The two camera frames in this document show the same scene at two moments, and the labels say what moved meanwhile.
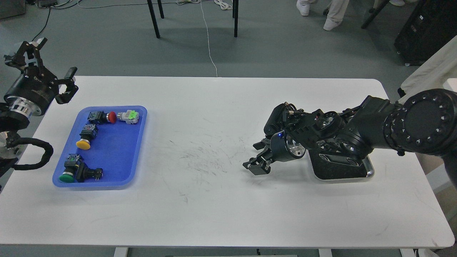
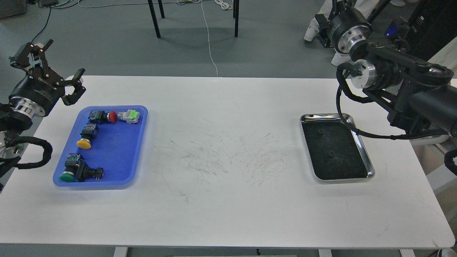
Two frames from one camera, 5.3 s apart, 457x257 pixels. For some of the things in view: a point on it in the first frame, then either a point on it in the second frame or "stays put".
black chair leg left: (150, 6) stays put
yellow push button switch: (89, 132) stays put
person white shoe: (304, 6) → (312, 31)
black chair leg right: (235, 12) stays put
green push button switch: (76, 170) stays put
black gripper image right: (283, 147) → (348, 27)
